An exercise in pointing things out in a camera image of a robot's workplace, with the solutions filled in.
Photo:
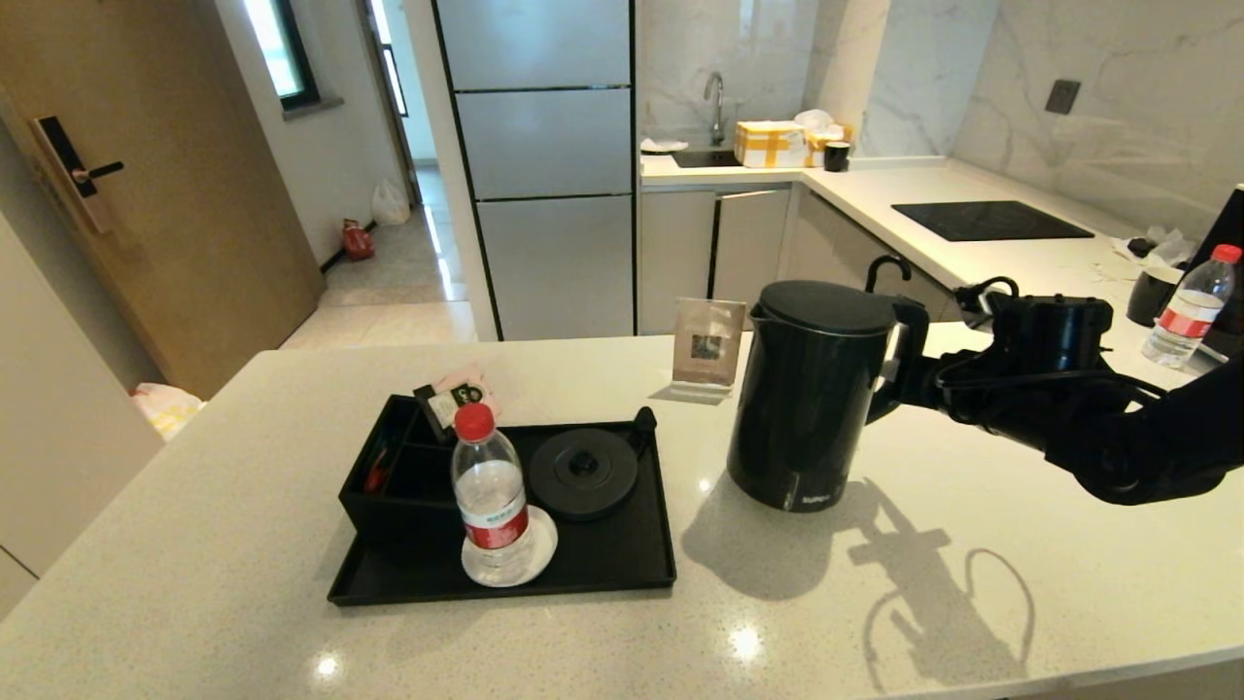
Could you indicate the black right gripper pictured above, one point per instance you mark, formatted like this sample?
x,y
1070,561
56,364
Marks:
x,y
948,387

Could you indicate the black electric kettle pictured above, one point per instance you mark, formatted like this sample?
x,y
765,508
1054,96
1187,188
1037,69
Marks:
x,y
807,399

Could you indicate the black cup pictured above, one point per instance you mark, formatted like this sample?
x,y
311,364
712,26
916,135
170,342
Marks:
x,y
1152,297
837,157

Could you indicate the clear water bottle red cap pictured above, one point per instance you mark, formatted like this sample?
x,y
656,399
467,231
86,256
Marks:
x,y
492,496
1191,311

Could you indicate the black round kettle base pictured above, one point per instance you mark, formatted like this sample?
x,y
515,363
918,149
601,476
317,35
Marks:
x,y
583,476

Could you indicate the pink tea sachet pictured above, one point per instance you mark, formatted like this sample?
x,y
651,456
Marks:
x,y
476,375

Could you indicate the black hook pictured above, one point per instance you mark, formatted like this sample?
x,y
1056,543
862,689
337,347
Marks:
x,y
886,262

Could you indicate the black induction cooktop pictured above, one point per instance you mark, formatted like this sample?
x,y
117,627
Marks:
x,y
989,221

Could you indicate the white kitchen base cabinet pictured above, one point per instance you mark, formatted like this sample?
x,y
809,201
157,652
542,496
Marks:
x,y
748,248

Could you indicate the clear acrylic sign holder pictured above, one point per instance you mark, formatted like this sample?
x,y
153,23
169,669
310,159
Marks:
x,y
705,340

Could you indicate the crumpled white tissue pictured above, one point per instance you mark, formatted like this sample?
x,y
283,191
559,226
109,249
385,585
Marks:
x,y
1166,247

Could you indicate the yellow white tissue box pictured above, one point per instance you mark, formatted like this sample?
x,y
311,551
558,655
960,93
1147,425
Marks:
x,y
770,145

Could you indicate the dark kitchen sink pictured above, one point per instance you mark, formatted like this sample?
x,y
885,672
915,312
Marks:
x,y
705,158

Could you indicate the chrome kitchen faucet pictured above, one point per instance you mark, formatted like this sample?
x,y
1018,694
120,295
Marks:
x,y
716,94

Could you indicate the white cloth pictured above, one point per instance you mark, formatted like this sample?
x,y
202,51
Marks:
x,y
663,145

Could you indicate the black rectangular serving tray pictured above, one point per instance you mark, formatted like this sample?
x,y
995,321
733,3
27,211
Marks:
x,y
603,569

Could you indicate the white round paper coaster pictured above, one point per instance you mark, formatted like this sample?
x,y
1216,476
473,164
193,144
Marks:
x,y
542,549

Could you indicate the silver refrigerator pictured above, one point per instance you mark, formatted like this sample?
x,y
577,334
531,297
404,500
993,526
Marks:
x,y
544,146

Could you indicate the black compartment organizer box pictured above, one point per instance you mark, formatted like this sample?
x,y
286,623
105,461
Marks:
x,y
408,510

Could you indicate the red sachet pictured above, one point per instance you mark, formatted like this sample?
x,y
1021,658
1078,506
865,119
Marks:
x,y
379,474

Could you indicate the red bag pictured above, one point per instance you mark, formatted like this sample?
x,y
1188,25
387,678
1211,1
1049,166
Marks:
x,y
358,240

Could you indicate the black framed window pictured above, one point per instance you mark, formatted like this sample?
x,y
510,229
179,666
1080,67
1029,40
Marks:
x,y
296,58

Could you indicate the yellow white plastic bag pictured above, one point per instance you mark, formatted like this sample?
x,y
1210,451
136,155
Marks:
x,y
167,412

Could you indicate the brown wooden door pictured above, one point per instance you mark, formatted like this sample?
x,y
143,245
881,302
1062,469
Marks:
x,y
175,194

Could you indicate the beige cabinet panel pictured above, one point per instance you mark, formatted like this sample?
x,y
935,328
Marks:
x,y
58,437

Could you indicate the black gold door lock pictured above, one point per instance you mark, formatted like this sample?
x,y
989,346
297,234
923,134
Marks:
x,y
60,157

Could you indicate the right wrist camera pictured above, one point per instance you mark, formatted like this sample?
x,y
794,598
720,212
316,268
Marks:
x,y
984,303

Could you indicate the dark grey wall socket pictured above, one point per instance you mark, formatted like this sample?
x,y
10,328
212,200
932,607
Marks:
x,y
1062,97

